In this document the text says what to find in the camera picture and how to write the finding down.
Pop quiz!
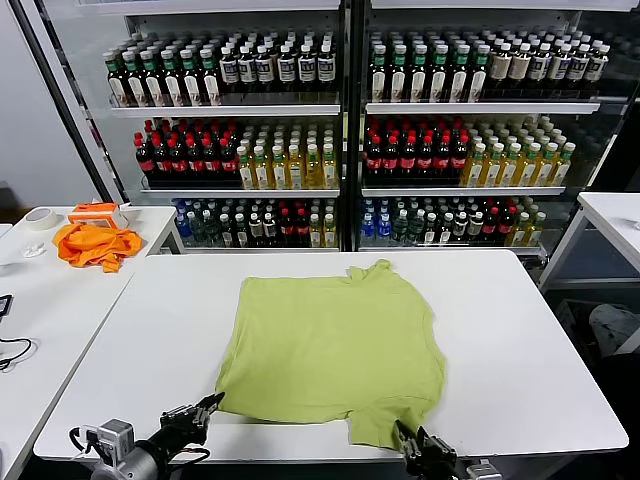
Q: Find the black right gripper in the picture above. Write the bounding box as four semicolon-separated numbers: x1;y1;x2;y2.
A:
394;420;469;480

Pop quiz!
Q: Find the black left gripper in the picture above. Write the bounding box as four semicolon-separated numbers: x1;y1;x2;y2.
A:
144;392;226;459

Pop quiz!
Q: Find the lime green t-shirt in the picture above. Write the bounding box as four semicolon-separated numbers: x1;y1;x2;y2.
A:
214;258;449;448

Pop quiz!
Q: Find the white side table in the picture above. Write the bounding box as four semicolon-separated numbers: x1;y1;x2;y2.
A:
0;204;186;281

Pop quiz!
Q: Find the orange crumpled cloth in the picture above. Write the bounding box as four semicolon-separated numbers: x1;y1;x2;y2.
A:
52;222;145;274

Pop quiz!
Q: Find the red cap cola bottle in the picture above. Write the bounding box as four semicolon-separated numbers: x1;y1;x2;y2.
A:
133;137;155;184
482;207;500;244
449;133;470;181
364;134;384;182
293;208;310;247
277;208;295;247
432;134;453;182
152;137;172;184
220;136;239;182
169;137;189;184
186;137;205;184
498;207;516;244
398;134;418;182
415;134;435;182
381;134;401;182
203;136;222;184

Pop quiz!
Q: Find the orange white carton box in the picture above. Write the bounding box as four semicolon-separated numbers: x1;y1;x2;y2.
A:
67;201;132;230

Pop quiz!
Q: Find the grey plastic bag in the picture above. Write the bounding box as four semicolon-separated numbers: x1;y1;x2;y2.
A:
587;302;640;359

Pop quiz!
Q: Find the beige masking tape roll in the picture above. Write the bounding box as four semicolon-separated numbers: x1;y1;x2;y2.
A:
23;207;59;232

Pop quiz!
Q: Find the drinks cabinet with shelves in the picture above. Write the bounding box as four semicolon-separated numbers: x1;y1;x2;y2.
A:
349;0;640;257
74;0;352;254

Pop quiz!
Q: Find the green cap dark tea bottle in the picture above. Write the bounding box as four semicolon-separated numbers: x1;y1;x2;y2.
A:
103;49;129;107
140;48;165;107
159;48;184;107
448;43;471;104
408;43;429;104
428;43;450;104
389;43;409;104
198;47;222;106
122;49;146;107
179;47;202;107
369;43;389;104
467;43;492;104

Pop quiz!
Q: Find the black framed glass door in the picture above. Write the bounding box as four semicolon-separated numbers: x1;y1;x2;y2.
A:
9;0;132;206

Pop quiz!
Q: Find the white cap navy label bottle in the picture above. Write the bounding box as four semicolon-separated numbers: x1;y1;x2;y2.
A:
277;42;297;94
219;43;240;94
297;42;317;94
316;42;336;94
547;43;571;91
567;43;591;92
528;42;552;91
237;43;258;94
255;43;275;94
584;44;611;94

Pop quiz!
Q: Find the white cap beige label bottle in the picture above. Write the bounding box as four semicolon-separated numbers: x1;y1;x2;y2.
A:
488;42;512;91
508;42;532;91

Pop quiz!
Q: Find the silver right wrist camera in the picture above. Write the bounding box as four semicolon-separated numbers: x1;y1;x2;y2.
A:
463;458;504;480

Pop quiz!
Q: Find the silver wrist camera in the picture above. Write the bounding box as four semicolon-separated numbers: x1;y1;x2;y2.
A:
82;418;137;464
463;458;504;480

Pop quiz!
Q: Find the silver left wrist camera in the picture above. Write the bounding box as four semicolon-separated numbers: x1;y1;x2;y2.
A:
82;418;137;464

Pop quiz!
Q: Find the thin black table cable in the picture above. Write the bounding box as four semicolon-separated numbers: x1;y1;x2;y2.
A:
0;337;35;372

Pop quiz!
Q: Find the white table grey frame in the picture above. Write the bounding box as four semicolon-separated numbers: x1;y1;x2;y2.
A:
537;191;640;292

